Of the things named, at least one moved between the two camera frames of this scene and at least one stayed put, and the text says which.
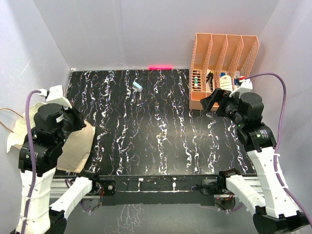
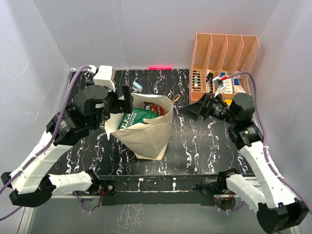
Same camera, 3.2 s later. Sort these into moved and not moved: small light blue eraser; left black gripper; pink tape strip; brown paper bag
Moved: left black gripper; brown paper bag
Not moved: pink tape strip; small light blue eraser
